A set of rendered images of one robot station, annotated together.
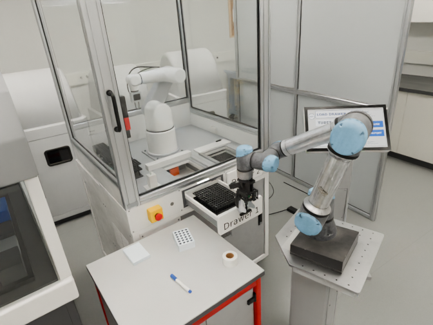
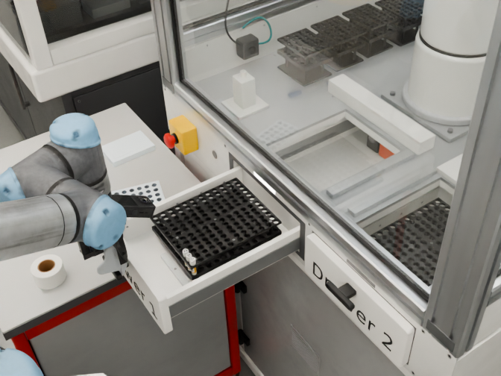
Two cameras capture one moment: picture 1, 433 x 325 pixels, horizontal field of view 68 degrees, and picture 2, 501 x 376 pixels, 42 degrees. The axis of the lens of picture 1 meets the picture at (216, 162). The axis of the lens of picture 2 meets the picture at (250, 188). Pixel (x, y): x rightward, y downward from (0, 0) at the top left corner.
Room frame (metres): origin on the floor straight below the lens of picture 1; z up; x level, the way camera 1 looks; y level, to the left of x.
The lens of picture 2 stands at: (1.65, -0.98, 1.87)
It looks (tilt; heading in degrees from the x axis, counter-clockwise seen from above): 42 degrees down; 93
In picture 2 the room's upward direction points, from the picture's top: 3 degrees counter-clockwise
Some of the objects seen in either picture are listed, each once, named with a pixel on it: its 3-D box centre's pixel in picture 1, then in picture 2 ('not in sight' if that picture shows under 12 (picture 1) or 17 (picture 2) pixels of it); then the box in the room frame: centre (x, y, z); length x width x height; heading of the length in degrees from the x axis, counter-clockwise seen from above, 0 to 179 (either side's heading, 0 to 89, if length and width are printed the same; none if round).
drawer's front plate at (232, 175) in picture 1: (245, 173); (354, 297); (1.80, -0.18, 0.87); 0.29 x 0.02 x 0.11; 125
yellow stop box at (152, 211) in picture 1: (155, 213); (182, 135); (1.41, 0.34, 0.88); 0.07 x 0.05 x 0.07; 125
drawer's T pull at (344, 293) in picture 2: not in sight; (344, 292); (1.78, -0.19, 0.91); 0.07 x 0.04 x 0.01; 125
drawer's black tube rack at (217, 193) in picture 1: (217, 199); (215, 229); (1.52, 0.01, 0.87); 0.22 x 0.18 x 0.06; 35
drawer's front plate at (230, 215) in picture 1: (240, 214); (132, 268); (1.36, -0.10, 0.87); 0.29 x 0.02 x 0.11; 125
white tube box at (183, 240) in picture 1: (183, 239); (139, 201); (1.31, 0.20, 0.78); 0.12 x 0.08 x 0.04; 20
